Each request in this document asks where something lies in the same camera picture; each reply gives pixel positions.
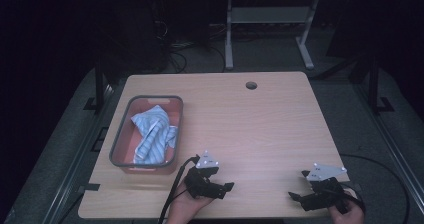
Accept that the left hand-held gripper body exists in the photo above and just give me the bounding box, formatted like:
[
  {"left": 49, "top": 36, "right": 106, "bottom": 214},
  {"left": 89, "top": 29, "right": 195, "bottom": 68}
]
[{"left": 183, "top": 150, "right": 226, "bottom": 200}]

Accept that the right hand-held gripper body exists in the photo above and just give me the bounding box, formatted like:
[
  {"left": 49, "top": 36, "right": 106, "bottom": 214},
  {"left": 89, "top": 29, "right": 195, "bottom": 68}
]
[{"left": 299, "top": 162, "right": 350, "bottom": 214}]

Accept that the blue white striped cloth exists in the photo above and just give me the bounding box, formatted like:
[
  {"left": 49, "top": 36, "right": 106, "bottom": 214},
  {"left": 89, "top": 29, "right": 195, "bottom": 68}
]
[{"left": 130, "top": 104, "right": 179, "bottom": 165}]

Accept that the red basket with grey rim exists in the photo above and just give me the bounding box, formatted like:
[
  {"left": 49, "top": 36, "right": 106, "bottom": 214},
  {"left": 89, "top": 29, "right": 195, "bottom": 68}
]
[{"left": 108, "top": 94, "right": 185, "bottom": 176}]

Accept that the person's left hand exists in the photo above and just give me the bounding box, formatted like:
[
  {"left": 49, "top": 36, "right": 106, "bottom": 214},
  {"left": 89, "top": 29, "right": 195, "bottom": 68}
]
[{"left": 165, "top": 181, "right": 215, "bottom": 224}]

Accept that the person's right hand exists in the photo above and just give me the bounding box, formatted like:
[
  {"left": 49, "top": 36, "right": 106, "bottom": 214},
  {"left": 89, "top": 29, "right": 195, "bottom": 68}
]
[{"left": 327, "top": 189, "right": 366, "bottom": 224}]

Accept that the black metal stand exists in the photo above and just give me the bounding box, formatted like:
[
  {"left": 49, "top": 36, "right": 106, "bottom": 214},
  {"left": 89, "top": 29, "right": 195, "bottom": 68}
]
[
  {"left": 83, "top": 58, "right": 116, "bottom": 115},
  {"left": 348, "top": 53, "right": 395, "bottom": 115}
]

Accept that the white metal stand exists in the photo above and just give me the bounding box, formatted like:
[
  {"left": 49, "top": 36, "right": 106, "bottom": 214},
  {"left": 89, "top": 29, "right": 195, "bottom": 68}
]
[{"left": 224, "top": 0, "right": 322, "bottom": 71}]

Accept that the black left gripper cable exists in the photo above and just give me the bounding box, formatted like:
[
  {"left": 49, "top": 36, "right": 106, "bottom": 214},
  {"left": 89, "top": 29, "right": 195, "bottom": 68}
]
[{"left": 157, "top": 155, "right": 201, "bottom": 224}]

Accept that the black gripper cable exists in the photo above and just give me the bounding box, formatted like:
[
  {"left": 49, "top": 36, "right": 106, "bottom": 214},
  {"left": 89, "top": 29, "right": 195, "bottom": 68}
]
[
  {"left": 339, "top": 153, "right": 411, "bottom": 224},
  {"left": 157, "top": 155, "right": 201, "bottom": 224}
]

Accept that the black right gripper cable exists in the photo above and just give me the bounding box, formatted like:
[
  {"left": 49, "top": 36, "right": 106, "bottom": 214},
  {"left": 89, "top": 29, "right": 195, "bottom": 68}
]
[{"left": 339, "top": 153, "right": 411, "bottom": 224}]

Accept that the metal frame rail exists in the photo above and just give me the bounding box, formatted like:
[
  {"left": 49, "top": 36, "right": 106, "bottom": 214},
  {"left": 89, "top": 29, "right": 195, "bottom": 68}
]
[
  {"left": 353, "top": 83, "right": 424, "bottom": 216},
  {"left": 41, "top": 83, "right": 118, "bottom": 224}
]

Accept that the bundle of floor cables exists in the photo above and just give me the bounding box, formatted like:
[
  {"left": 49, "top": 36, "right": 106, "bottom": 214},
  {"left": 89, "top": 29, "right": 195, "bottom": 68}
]
[{"left": 151, "top": 17, "right": 228, "bottom": 75}]

